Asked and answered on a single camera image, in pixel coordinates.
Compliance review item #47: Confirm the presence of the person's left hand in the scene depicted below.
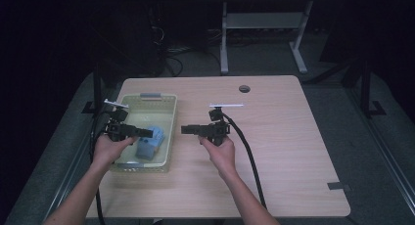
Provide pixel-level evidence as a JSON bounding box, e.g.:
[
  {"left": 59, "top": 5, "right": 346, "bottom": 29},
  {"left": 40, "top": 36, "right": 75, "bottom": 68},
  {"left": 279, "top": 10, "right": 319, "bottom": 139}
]
[{"left": 92, "top": 133, "right": 140, "bottom": 170}]

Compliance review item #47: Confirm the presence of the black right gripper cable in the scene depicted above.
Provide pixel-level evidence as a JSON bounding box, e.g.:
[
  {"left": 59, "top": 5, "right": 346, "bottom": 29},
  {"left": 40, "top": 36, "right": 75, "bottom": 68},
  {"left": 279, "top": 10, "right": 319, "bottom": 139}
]
[{"left": 219, "top": 111, "right": 268, "bottom": 210}]

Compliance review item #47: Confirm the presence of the pale yellow plastic basket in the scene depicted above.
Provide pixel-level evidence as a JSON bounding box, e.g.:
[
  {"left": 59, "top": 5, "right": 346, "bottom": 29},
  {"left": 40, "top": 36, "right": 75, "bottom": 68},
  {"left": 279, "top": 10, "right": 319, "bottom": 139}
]
[{"left": 109, "top": 92, "right": 179, "bottom": 173}]

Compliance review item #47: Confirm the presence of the white metal table frame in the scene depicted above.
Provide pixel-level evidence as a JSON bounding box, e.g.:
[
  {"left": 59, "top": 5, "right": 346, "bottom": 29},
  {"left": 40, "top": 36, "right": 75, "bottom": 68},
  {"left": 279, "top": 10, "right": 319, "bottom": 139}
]
[{"left": 219, "top": 0, "right": 314, "bottom": 75}]

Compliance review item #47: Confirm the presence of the person's right hand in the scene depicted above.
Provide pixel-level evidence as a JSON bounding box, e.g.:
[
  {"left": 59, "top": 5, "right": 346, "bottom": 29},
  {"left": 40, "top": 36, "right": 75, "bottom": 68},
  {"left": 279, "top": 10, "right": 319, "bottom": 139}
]
[{"left": 197, "top": 135, "right": 237, "bottom": 180}]

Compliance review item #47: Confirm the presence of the aluminium rail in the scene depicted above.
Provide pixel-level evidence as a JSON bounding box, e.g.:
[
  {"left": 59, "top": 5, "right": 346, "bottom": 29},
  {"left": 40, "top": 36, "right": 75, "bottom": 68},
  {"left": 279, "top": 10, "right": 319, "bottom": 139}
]
[
  {"left": 40, "top": 87, "right": 120, "bottom": 225},
  {"left": 346, "top": 87, "right": 415, "bottom": 216}
]

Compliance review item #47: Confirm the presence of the bundle of floor cables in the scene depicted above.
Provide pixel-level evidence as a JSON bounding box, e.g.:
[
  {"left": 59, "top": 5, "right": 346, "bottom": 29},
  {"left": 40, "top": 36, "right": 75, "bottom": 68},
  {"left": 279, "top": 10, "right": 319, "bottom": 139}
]
[{"left": 148, "top": 9, "right": 223, "bottom": 76}]

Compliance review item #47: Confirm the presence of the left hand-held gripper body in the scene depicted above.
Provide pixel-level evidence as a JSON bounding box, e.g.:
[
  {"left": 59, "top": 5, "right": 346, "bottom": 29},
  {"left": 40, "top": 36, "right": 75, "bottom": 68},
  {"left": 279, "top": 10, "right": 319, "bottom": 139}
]
[{"left": 103, "top": 98, "right": 139, "bottom": 143}]

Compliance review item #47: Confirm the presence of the dark tape strip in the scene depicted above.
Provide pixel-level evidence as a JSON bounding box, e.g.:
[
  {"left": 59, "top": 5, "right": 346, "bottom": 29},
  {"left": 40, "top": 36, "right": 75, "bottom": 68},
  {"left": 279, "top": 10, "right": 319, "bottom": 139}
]
[{"left": 327, "top": 182, "right": 351, "bottom": 192}]

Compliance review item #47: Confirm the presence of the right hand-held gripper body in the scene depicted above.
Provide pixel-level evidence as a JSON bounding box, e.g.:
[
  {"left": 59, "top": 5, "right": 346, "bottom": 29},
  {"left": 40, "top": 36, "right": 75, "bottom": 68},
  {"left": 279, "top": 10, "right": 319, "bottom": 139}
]
[{"left": 199, "top": 103, "right": 245, "bottom": 147}]

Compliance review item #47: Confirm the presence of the black metal stand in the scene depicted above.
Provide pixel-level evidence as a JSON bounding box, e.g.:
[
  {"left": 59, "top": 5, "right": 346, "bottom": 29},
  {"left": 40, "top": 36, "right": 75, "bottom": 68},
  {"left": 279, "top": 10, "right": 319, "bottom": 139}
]
[
  {"left": 360, "top": 60, "right": 387, "bottom": 118},
  {"left": 81, "top": 63, "right": 103, "bottom": 115}
]

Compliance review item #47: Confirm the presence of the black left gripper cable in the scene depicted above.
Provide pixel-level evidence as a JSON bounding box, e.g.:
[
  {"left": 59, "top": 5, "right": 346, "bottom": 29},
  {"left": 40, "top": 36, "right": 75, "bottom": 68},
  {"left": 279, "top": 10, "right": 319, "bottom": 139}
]
[{"left": 88, "top": 110, "right": 114, "bottom": 225}]

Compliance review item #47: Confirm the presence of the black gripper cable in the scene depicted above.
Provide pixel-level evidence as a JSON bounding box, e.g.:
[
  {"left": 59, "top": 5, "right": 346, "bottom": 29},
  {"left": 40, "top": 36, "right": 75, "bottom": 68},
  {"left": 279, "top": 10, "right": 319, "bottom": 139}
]
[
  {"left": 219, "top": 111, "right": 268, "bottom": 210},
  {"left": 88, "top": 110, "right": 114, "bottom": 225}
]

